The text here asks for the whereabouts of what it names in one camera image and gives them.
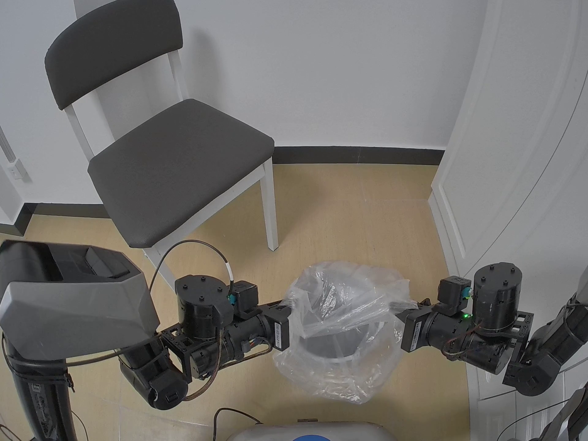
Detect black cable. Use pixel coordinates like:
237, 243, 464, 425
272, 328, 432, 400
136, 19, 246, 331
496, 398, 577, 441
148, 240, 236, 294
213, 407, 263, 441

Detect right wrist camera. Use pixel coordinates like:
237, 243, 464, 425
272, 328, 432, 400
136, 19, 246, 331
437, 276, 474, 317

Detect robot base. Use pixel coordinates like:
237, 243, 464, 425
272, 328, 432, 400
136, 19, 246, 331
236, 423, 392, 441

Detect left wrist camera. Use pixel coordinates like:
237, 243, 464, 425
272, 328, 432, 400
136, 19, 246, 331
228, 281, 259, 317

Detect white chair dark grey cushions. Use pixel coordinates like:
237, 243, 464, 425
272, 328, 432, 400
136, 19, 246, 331
44, 0, 280, 288

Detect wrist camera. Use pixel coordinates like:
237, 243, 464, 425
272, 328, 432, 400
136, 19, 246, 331
437, 276, 474, 317
228, 281, 259, 317

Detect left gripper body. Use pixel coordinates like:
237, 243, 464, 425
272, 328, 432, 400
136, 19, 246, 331
231, 308, 292, 355

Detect white trash bin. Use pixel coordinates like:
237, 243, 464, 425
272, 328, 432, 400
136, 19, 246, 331
286, 265, 392, 370

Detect white cable duct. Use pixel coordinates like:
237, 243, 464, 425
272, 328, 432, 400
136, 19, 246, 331
0, 124, 34, 183

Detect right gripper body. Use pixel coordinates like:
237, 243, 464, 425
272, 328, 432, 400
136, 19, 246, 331
401, 309, 446, 353

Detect clear plastic bag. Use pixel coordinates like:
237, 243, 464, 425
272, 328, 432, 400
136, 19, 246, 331
272, 260, 420, 406

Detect white panelled door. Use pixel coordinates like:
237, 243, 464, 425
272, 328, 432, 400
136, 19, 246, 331
428, 0, 588, 403

